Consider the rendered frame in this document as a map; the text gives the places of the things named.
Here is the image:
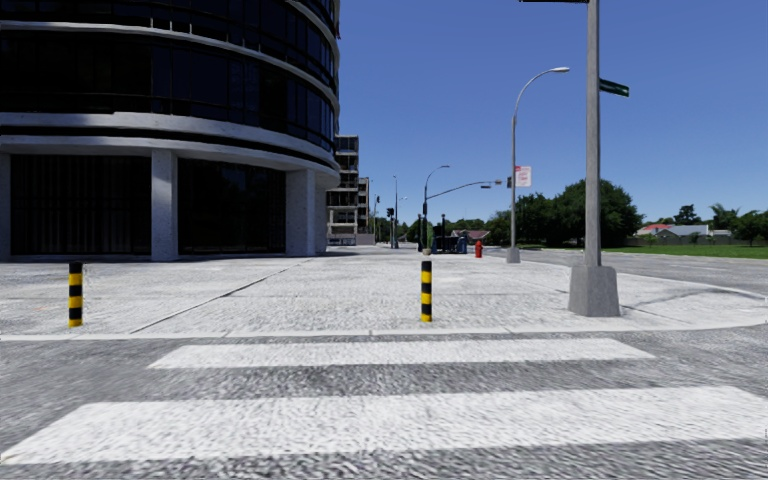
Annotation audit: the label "grey street lamp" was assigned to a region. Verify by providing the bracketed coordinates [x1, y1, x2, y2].
[505, 66, 571, 265]
[391, 175, 409, 250]

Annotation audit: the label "pale concrete building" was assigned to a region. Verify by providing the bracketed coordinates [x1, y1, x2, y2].
[326, 134, 377, 247]

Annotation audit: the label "black bus shelter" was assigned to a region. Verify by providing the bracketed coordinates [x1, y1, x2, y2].
[433, 214, 462, 254]

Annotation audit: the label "trees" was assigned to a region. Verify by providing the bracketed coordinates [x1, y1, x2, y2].
[374, 178, 768, 248]

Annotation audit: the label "round glass tower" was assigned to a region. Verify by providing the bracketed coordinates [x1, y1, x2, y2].
[0, 0, 342, 263]

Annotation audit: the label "row of houses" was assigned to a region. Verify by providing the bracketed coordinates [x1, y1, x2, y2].
[626, 223, 736, 247]

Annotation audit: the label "yellow black striped post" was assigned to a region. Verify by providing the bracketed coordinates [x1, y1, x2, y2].
[67, 260, 84, 329]
[420, 259, 433, 323]

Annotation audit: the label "sign on a post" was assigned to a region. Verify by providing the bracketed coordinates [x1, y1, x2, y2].
[519, 0, 631, 318]

